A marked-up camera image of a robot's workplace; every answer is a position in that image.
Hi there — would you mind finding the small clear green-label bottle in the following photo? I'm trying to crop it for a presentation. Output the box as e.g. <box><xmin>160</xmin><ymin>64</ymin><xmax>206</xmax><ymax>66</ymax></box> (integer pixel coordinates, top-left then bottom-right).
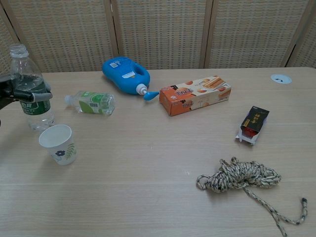
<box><xmin>64</xmin><ymin>90</ymin><xmax>116</xmax><ymax>116</ymax></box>

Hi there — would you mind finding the white round cable grommet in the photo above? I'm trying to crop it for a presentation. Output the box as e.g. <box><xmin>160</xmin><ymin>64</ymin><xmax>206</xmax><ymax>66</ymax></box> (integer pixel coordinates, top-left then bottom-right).
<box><xmin>270</xmin><ymin>73</ymin><xmax>293</xmax><ymax>84</ymax></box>

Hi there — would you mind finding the orange biscuit box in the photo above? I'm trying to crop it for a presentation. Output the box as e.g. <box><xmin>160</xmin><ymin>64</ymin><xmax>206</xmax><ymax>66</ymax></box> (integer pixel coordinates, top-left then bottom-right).
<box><xmin>158</xmin><ymin>76</ymin><xmax>232</xmax><ymax>117</ymax></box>

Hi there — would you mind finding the transparent plastic water bottle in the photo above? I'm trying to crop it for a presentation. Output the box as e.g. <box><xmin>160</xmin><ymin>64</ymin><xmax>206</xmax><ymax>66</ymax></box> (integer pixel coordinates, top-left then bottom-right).
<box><xmin>9</xmin><ymin>43</ymin><xmax>55</xmax><ymax>131</ymax></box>

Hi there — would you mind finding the small black snack packet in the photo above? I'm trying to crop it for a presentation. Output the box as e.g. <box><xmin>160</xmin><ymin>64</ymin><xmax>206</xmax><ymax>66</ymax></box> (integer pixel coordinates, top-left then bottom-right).
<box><xmin>236</xmin><ymin>106</ymin><xmax>270</xmax><ymax>146</ymax></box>

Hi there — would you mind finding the small white paper cup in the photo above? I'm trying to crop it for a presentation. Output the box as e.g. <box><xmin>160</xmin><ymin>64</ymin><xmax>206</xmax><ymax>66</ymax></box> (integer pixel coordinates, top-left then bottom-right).
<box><xmin>39</xmin><ymin>124</ymin><xmax>78</xmax><ymax>165</ymax></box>

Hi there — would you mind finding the woven folding screen panel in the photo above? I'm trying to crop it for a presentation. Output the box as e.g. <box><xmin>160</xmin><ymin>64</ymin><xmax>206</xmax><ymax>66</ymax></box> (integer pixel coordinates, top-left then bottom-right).
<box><xmin>286</xmin><ymin>0</ymin><xmax>316</xmax><ymax>69</ymax></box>
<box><xmin>0</xmin><ymin>4</ymin><xmax>20</xmax><ymax>77</ymax></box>
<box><xmin>111</xmin><ymin>0</ymin><xmax>213</xmax><ymax>70</ymax></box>
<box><xmin>0</xmin><ymin>0</ymin><xmax>119</xmax><ymax>74</ymax></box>
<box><xmin>204</xmin><ymin>0</ymin><xmax>306</xmax><ymax>69</ymax></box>

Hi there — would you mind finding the coiled speckled rope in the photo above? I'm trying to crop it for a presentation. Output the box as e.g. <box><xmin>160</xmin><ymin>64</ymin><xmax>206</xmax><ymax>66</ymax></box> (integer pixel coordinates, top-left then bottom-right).
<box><xmin>196</xmin><ymin>157</ymin><xmax>308</xmax><ymax>237</ymax></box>

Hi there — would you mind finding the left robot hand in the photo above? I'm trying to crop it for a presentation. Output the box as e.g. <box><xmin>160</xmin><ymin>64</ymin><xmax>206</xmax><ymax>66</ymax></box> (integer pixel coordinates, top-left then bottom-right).
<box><xmin>0</xmin><ymin>74</ymin><xmax>53</xmax><ymax>126</ymax></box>

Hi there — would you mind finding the blue detergent pump jug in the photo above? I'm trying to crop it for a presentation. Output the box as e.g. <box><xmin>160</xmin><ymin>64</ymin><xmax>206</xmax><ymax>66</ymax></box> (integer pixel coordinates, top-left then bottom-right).
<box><xmin>102</xmin><ymin>56</ymin><xmax>160</xmax><ymax>101</ymax></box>

